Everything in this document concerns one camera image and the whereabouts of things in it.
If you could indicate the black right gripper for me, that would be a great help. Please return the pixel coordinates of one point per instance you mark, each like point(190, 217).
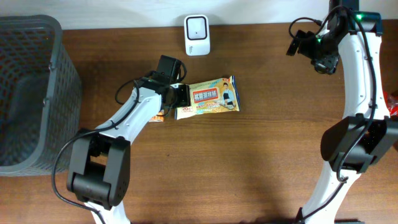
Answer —
point(326, 66)

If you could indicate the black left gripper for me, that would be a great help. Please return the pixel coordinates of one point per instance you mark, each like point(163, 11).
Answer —
point(185, 98)

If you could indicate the small orange box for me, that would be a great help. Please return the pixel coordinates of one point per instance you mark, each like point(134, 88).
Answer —
point(158, 118)

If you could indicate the cream yellow chip bag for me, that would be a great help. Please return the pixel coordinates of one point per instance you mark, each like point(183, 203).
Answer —
point(214, 96)

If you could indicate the red snack bag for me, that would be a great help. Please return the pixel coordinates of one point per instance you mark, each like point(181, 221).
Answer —
point(391, 103)

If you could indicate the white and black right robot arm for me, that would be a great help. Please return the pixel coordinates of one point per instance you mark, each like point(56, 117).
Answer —
point(367, 130)

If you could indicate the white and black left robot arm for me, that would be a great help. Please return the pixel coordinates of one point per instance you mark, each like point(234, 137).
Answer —
point(100, 163)

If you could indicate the white barcode scanner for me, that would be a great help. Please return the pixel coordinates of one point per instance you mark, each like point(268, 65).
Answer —
point(197, 35)

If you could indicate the grey plastic mesh basket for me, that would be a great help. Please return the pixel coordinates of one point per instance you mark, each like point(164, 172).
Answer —
point(41, 95)

